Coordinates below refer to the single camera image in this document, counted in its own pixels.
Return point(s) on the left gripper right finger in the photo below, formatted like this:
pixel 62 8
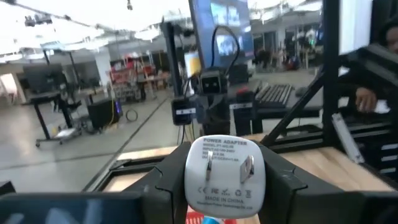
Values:
pixel 311 208

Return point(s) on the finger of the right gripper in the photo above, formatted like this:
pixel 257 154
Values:
pixel 223 121
pixel 210 121

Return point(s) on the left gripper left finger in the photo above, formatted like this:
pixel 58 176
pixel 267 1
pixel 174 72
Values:
pixel 124 208

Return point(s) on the white grey plug adapter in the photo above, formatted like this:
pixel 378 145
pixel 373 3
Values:
pixel 224 186

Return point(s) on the red plastic basket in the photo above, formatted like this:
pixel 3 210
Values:
pixel 192 219

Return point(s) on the teal white charger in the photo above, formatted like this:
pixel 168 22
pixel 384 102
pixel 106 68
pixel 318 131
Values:
pixel 211 221

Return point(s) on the backlit keyboard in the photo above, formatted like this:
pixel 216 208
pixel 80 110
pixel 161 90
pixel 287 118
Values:
pixel 273 95

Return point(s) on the dark grey side desk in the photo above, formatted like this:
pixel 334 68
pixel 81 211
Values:
pixel 298 107

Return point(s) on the bright desk monitor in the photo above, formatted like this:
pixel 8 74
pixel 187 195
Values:
pixel 192 63

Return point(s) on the black computer mouse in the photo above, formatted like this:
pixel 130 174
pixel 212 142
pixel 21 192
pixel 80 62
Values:
pixel 301 91

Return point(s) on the silver aluminium extrusion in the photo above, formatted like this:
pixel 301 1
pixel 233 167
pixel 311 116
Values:
pixel 346 138

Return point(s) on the parts shelf with bins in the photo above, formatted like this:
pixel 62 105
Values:
pixel 136 76

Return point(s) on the black cabinet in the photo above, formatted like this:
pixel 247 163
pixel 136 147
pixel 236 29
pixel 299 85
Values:
pixel 104 113

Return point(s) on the person's hand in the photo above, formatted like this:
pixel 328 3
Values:
pixel 365 99

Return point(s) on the black rolling cart desk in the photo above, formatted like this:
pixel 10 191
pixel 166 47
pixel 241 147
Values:
pixel 51 99

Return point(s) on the bright white screen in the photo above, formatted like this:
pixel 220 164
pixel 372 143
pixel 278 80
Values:
pixel 354 25

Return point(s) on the black monitor on cart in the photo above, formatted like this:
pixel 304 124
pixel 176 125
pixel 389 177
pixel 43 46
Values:
pixel 43 77

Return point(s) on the person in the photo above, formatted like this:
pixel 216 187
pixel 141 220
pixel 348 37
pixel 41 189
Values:
pixel 390 37

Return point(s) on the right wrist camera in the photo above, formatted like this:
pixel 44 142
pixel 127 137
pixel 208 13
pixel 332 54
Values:
pixel 213 82

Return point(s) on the colourful wall screen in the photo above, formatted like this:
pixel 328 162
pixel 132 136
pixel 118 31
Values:
pixel 227 31

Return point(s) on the black aluminium table frame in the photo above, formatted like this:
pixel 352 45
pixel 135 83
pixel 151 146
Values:
pixel 330 62

